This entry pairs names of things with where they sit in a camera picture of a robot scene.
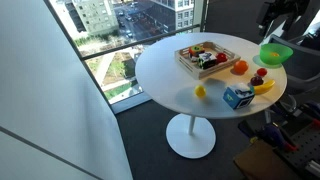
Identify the dark purple toy plum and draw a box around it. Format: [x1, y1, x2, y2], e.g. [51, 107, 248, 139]
[250, 75, 264, 87]

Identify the toy orange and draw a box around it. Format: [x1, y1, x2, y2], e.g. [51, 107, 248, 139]
[233, 59, 250, 75]

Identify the black-white soft cube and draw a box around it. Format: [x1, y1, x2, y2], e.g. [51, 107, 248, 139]
[197, 51, 218, 70]

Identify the blue spring clamp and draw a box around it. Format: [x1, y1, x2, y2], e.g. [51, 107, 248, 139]
[258, 122, 298, 153]
[298, 100, 320, 129]

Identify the yellow toy banana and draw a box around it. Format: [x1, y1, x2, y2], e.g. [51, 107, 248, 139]
[253, 79, 276, 95]

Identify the red toy strawberry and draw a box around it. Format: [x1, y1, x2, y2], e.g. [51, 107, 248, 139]
[256, 67, 268, 78]

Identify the green plastic bowl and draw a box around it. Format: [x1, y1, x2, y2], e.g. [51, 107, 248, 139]
[259, 43, 294, 66]

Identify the white table pole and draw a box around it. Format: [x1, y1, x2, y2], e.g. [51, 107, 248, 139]
[187, 115, 197, 136]

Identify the yellow toy lemon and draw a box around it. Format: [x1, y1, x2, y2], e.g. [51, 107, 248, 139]
[194, 84, 207, 99]

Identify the orange-green soft cube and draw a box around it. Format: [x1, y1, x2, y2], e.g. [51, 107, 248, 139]
[188, 44, 206, 58]

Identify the dark window rail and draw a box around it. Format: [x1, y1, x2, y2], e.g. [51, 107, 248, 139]
[79, 23, 203, 61]

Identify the white round table base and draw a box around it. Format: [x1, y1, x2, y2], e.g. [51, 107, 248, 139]
[165, 113, 217, 160]

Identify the black side panel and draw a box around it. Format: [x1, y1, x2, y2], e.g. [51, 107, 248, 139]
[203, 0, 278, 45]

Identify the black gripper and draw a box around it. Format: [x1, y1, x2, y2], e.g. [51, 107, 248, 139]
[256, 1, 284, 37]

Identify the red toy apple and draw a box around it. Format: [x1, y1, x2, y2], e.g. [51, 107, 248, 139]
[215, 52, 229, 64]

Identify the black perforated base board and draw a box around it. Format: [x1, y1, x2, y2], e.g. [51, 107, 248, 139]
[274, 123, 320, 180]

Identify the wooden slatted tray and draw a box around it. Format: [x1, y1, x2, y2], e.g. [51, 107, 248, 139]
[174, 41, 242, 80]

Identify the grey chair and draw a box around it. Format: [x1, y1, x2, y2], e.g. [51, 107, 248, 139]
[264, 34, 320, 124]

